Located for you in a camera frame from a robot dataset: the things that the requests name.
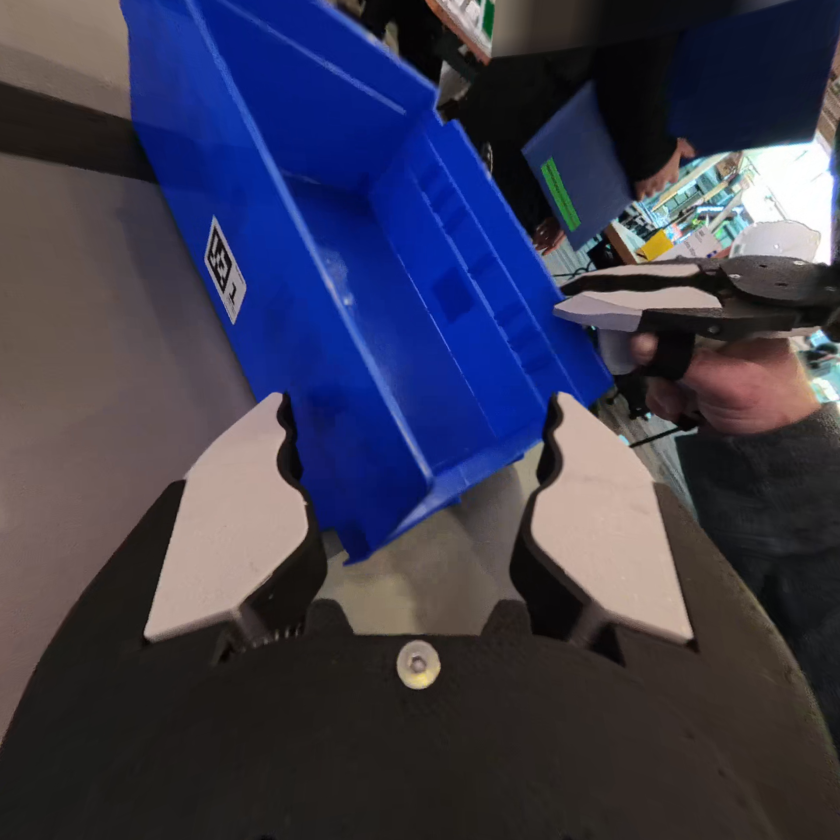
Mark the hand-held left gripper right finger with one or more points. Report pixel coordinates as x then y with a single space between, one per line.
604 525

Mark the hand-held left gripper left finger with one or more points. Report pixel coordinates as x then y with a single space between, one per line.
229 525

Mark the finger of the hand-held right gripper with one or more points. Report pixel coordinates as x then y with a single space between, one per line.
610 308
656 275

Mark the person's right forearm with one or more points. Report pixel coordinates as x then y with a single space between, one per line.
774 492

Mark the person's right hand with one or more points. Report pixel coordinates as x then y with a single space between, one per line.
741 387

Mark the yellow box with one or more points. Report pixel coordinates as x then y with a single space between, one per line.
656 245

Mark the blue folder with green label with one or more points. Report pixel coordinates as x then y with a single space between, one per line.
584 157

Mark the blue plastic bin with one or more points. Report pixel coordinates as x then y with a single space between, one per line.
341 295

